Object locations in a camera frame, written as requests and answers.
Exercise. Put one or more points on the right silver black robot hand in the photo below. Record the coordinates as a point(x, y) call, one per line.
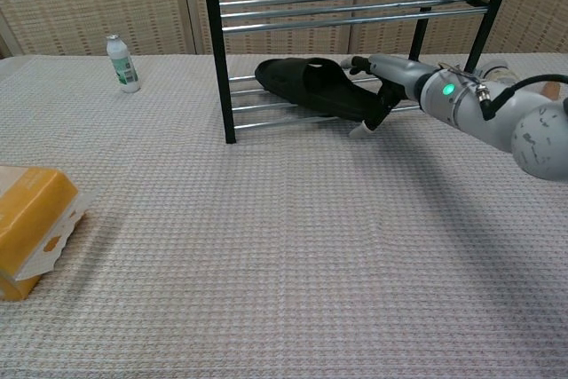
point(399, 75)

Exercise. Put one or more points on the black rubber slipper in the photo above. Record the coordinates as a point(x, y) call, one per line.
point(310, 88)

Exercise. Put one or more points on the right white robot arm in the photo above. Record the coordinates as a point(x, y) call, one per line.
point(488, 117)

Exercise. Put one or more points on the black metal shoe rack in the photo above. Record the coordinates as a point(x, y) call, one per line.
point(215, 41)

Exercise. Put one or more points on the cream squeeze bottle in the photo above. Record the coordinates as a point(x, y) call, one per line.
point(497, 70)

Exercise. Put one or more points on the wooden rolling pin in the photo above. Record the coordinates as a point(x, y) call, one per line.
point(552, 89)

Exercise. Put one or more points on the white woven tablecloth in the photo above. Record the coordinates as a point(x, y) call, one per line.
point(222, 241)

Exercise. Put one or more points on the small white green bottle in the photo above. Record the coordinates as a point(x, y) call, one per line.
point(123, 66)

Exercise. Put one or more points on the yellow cat tissue pack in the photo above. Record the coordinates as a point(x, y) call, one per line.
point(31, 215)

